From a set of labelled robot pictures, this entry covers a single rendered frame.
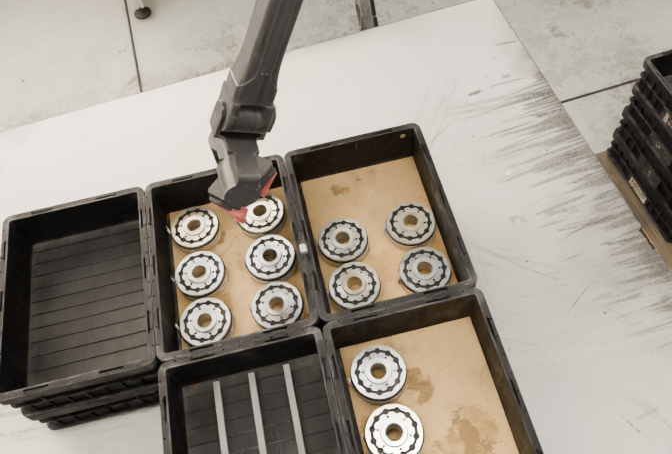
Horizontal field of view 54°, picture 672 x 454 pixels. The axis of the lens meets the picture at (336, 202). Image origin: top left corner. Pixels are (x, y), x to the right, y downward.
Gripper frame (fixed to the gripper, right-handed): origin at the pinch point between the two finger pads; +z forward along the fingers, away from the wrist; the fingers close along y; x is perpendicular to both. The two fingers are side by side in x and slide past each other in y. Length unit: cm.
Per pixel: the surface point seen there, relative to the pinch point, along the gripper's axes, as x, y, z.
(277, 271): -2.6, -1.1, 20.9
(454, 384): -43.2, -3.1, 23.9
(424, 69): 3, 75, 36
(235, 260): 7.9, -2.4, 23.8
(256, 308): -3.6, -9.9, 21.0
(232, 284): 5.1, -7.2, 23.9
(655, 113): -55, 108, 56
